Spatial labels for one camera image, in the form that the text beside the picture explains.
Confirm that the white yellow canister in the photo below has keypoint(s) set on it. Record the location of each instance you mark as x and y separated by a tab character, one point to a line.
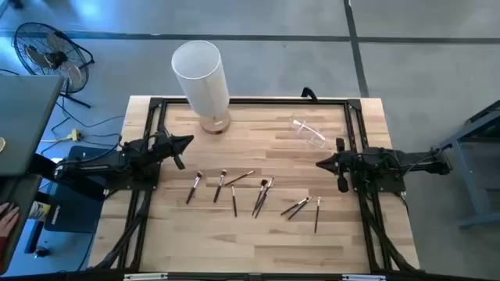
38	210

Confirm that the black floor mat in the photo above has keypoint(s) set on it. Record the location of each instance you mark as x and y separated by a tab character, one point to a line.
74	210

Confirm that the round tan disc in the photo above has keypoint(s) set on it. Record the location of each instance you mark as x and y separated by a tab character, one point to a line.
2	144

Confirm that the dark grey desk panel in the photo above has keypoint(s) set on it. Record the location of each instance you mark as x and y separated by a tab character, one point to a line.
21	187

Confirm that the grey metal table frame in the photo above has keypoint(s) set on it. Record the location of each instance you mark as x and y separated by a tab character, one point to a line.
466	171

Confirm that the black clamp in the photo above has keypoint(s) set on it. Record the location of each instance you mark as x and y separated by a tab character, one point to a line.
309	93

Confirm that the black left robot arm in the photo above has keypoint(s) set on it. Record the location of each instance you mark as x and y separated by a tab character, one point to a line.
90	168

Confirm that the person's hand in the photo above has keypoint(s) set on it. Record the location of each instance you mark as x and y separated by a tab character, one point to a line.
8	222

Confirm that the black aluminium table frame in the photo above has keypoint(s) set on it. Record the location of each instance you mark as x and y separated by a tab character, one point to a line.
254	101

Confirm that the white shade wooden base lamp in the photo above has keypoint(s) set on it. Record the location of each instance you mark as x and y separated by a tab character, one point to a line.
201	78

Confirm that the black desk leg beam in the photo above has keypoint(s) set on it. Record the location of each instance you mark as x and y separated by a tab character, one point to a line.
82	188

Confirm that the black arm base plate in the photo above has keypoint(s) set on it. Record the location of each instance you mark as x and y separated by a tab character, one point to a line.
129	186
394	187

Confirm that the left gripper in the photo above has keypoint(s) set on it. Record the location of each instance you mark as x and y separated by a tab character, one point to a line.
164	148

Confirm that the white bracket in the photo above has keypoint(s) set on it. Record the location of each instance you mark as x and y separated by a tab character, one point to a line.
145	276
364	277

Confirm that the black floor fan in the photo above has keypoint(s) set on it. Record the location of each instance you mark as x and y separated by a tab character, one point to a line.
51	58

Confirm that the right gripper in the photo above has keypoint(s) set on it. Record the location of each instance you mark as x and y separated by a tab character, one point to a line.
344	166

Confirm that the grey desk top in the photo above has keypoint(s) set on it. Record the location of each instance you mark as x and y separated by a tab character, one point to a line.
27	121

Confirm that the black caster wheel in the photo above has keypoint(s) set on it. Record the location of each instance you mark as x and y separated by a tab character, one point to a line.
41	251

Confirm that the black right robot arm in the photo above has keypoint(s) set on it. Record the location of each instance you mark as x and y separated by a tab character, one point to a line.
410	166

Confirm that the person's forearm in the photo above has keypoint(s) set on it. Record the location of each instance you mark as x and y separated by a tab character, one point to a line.
2	253

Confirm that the yellow power plug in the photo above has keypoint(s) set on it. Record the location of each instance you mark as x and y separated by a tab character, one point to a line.
75	136

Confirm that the clear acrylic organizer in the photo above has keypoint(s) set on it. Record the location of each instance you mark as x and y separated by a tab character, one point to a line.
308	134

